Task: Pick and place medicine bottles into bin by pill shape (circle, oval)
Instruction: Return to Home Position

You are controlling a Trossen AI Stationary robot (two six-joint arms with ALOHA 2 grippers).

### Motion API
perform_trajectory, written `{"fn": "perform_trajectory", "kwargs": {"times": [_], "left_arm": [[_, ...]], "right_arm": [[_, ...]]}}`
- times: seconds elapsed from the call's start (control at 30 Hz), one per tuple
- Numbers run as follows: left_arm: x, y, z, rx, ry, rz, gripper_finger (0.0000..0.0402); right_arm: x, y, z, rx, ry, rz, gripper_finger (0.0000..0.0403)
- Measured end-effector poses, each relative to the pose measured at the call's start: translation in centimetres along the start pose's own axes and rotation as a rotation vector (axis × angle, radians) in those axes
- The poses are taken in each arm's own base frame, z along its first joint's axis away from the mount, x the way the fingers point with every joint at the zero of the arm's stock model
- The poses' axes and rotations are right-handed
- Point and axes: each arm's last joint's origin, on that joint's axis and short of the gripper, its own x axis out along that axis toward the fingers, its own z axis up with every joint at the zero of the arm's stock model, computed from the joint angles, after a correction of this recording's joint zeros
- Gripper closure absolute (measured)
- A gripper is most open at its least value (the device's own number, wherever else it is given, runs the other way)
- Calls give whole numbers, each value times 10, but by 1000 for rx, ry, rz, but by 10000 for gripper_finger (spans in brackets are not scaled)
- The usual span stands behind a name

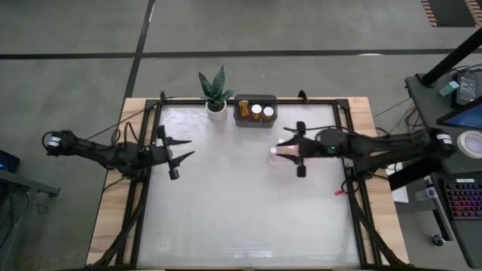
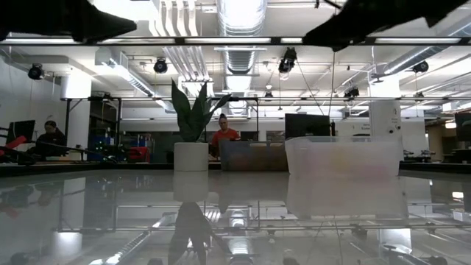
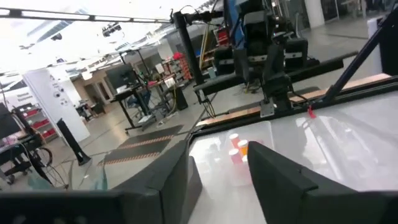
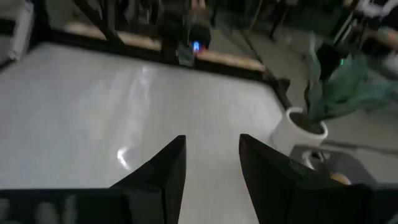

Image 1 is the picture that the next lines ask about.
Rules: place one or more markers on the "black keyboard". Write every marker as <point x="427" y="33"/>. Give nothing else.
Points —
<point x="465" y="199"/>

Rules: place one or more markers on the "white tape roll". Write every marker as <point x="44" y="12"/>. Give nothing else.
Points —
<point x="465" y="145"/>

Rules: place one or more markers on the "black orange-striped floor mat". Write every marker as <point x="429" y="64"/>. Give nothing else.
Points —
<point x="452" y="13"/>

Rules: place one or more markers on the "snake plant in white pot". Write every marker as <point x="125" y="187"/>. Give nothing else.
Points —
<point x="216" y="111"/>

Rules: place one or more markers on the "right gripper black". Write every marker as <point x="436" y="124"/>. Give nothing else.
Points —
<point x="312" y="145"/>

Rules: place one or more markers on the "white paper sheet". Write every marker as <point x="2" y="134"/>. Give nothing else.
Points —
<point x="399" y="192"/>

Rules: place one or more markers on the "black caster wheel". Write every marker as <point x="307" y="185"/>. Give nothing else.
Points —
<point x="438" y="239"/>

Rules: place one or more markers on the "clear plastic cup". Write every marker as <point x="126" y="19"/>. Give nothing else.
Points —
<point x="426" y="193"/>

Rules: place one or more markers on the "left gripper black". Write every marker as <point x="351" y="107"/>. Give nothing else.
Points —
<point x="158" y="156"/>

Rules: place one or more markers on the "dark side desk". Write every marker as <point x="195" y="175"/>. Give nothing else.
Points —
<point x="425" y="113"/>

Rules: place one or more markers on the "dark grey plastic bin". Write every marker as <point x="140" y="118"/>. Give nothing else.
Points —
<point x="236" y="120"/>

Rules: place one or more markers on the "table frame clamp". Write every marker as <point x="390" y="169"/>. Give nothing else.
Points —
<point x="302" y="96"/>
<point x="162" y="96"/>

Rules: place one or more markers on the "wide amber pill bottle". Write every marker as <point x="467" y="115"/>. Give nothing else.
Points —
<point x="268" y="112"/>
<point x="244" y="110"/>
<point x="256" y="110"/>

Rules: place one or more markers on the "black frame strut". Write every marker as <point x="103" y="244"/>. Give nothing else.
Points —
<point x="376" y="233"/>
<point x="120" y="233"/>
<point x="414" y="173"/>

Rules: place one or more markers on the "teal small box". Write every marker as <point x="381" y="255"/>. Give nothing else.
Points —
<point x="449" y="89"/>

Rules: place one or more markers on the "tall pink pill bottle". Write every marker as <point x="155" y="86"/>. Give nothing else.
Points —
<point x="284" y="150"/>

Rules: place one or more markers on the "black blue-lit device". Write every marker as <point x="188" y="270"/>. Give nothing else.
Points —
<point x="9" y="162"/>

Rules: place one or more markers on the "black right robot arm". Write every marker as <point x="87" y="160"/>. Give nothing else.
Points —
<point x="384" y="147"/>

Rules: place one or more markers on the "red tag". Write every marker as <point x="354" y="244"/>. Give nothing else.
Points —
<point x="339" y="192"/>

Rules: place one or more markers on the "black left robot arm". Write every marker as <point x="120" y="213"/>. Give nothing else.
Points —
<point x="101" y="154"/>

